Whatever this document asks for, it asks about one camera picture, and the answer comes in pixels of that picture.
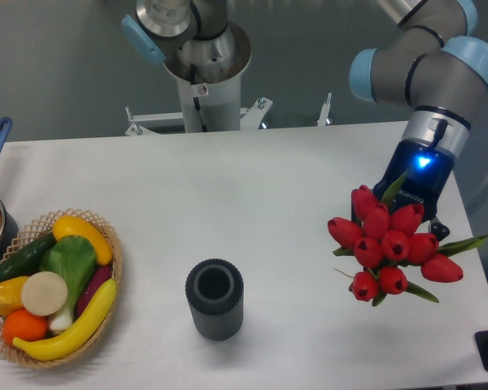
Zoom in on white metal mounting frame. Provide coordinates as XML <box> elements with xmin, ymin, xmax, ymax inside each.
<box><xmin>124</xmin><ymin>92</ymin><xmax>333</xmax><ymax>137</ymax></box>

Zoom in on beige round disc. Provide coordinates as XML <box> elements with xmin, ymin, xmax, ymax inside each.
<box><xmin>20</xmin><ymin>271</ymin><xmax>68</xmax><ymax>317</ymax></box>

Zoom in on woven wicker basket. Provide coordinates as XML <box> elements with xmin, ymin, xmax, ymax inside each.
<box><xmin>0</xmin><ymin>209</ymin><xmax>122</xmax><ymax>368</ymax></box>

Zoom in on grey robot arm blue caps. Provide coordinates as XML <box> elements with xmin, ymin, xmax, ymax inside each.
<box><xmin>349</xmin><ymin>1</ymin><xmax>488</xmax><ymax>241</ymax></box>

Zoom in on dark grey ribbed vase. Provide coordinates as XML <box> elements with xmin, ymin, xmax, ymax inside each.
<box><xmin>185</xmin><ymin>258</ymin><xmax>244</xmax><ymax>341</ymax></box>

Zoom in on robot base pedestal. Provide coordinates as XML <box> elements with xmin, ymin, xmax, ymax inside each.
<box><xmin>121</xmin><ymin>1</ymin><xmax>251</xmax><ymax>132</ymax></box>

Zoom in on yellow bell pepper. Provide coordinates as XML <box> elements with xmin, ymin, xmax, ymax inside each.
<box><xmin>0</xmin><ymin>276</ymin><xmax>29</xmax><ymax>317</ymax></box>

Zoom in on yellow banana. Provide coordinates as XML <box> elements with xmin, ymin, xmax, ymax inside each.
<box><xmin>13</xmin><ymin>278</ymin><xmax>117</xmax><ymax>361</ymax></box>

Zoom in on orange fruit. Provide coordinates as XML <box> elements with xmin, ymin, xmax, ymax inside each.
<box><xmin>2</xmin><ymin>309</ymin><xmax>48</xmax><ymax>346</ymax></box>

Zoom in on green cucumber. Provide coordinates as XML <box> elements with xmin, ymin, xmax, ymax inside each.
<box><xmin>0</xmin><ymin>232</ymin><xmax>56</xmax><ymax>283</ymax></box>

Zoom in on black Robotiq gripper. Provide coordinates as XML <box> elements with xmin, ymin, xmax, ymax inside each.
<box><xmin>372</xmin><ymin>141</ymin><xmax>455</xmax><ymax>244</ymax></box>

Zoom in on yellow squash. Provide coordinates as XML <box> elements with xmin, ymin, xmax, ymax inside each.
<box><xmin>52</xmin><ymin>215</ymin><xmax>113</xmax><ymax>266</ymax></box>

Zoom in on red tulip bouquet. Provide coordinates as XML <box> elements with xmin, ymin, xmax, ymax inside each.
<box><xmin>327</xmin><ymin>173</ymin><xmax>488</xmax><ymax>306</ymax></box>

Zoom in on purple sweet potato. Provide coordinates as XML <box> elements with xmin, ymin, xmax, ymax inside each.
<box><xmin>75</xmin><ymin>266</ymin><xmax>111</xmax><ymax>318</ymax></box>

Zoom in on green bok choy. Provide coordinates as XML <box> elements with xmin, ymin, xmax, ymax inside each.
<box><xmin>39</xmin><ymin>236</ymin><xmax>96</xmax><ymax>335</ymax></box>

